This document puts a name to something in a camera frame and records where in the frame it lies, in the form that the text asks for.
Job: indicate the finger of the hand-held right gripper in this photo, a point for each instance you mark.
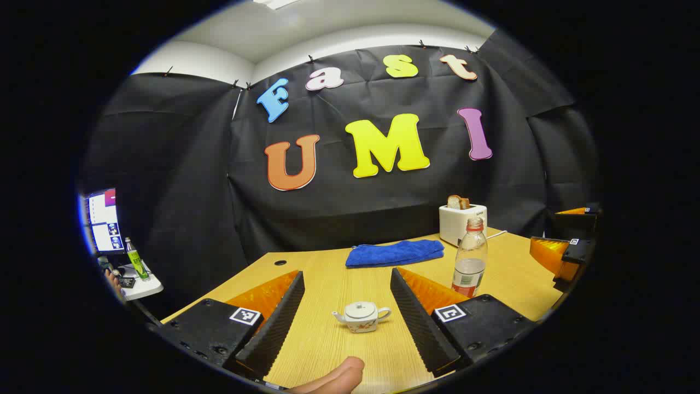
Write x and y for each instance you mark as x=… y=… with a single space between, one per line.
x=577 y=253
x=574 y=220

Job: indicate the white side table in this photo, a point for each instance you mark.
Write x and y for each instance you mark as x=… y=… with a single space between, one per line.
x=143 y=285

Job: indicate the computer monitor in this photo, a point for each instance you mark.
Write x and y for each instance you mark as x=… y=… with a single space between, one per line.
x=104 y=221

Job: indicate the white toaster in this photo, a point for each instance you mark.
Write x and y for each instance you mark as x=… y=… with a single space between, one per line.
x=456 y=225

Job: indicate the toasted bread slice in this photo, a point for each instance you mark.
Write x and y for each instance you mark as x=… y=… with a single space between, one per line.
x=465 y=203
x=453 y=202

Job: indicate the blue towel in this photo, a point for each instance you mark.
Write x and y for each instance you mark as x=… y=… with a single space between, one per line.
x=394 y=253

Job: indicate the white floral teacup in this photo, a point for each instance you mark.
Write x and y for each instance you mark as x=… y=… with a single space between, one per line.
x=362 y=326

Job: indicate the green drink bottle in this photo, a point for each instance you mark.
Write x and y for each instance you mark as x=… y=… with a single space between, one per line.
x=135 y=261

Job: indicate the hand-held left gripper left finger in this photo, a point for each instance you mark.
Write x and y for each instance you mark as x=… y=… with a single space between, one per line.
x=279 y=317

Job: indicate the small black box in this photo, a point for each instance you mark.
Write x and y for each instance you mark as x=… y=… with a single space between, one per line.
x=127 y=282

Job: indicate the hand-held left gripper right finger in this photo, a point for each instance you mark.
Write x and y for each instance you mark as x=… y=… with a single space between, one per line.
x=415 y=317

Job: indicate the clear plastic water bottle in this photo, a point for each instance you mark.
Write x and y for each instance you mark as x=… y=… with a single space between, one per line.
x=470 y=268

